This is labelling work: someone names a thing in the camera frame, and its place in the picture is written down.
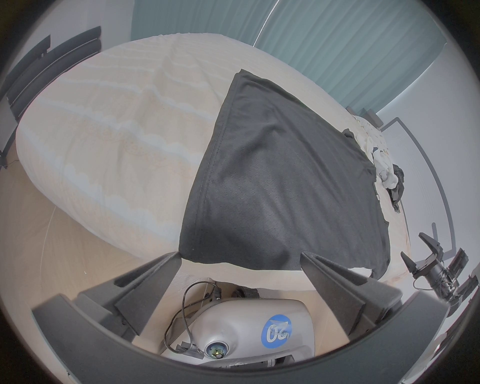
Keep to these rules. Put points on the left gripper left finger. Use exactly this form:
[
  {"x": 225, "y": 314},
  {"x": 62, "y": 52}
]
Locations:
[{"x": 146, "y": 292}]

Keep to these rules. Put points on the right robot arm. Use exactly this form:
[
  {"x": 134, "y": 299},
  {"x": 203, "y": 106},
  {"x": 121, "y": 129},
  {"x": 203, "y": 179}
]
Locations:
[{"x": 463, "y": 290}]

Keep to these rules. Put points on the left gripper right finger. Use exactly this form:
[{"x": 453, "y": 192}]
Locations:
[{"x": 345, "y": 296}]

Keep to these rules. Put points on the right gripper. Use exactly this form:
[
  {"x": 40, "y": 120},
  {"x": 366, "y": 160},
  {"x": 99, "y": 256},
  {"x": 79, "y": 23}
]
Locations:
[{"x": 437, "y": 275}]

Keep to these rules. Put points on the pile of clothes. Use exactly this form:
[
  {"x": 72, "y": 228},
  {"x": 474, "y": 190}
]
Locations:
[{"x": 388, "y": 176}]

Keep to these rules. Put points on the grey bedside table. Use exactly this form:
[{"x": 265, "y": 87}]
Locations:
[{"x": 365, "y": 116}]

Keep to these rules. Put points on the white printed pillow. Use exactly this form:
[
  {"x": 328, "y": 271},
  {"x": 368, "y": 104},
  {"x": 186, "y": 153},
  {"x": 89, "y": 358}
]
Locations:
[{"x": 369, "y": 131}]

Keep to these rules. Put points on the black chest of drawers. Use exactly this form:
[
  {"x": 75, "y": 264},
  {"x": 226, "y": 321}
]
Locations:
[{"x": 48, "y": 63}]

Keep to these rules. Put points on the blue-green curtain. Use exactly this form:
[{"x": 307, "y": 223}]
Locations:
[
  {"x": 356, "y": 48},
  {"x": 195, "y": 18}
]

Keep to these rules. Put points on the bed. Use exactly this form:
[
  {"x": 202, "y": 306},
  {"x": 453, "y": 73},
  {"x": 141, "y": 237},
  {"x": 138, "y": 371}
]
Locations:
[{"x": 112, "y": 150}]

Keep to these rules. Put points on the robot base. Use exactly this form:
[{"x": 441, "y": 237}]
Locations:
[{"x": 243, "y": 322}]

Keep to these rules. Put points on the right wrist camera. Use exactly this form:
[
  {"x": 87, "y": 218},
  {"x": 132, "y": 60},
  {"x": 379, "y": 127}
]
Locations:
[{"x": 458, "y": 262}]

